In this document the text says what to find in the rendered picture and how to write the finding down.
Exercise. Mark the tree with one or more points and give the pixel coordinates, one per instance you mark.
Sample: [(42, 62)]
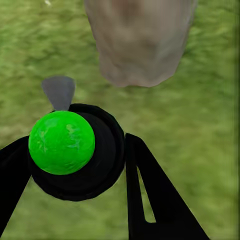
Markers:
[(140, 42)]

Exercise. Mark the pesticide atomizer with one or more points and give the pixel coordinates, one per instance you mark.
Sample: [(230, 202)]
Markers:
[(78, 151)]

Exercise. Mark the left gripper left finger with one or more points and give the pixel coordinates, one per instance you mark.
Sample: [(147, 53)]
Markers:
[(14, 176)]

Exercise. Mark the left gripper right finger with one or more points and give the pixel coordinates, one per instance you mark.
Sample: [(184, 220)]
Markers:
[(174, 219)]

